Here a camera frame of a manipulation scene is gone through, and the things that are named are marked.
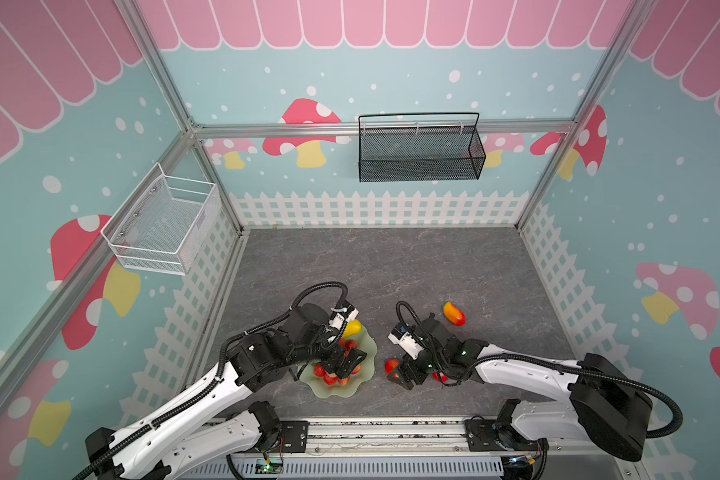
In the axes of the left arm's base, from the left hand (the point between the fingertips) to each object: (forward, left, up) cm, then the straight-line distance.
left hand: (347, 349), depth 70 cm
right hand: (+1, -12, -14) cm, 19 cm away
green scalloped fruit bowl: (-4, +9, -16) cm, 18 cm away
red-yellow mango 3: (-7, -21, +2) cm, 22 cm away
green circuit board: (-22, +18, -20) cm, 35 cm away
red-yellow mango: (+17, -31, -14) cm, 38 cm away
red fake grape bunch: (-2, +5, -15) cm, 16 cm away
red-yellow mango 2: (+2, -11, -15) cm, 18 cm away
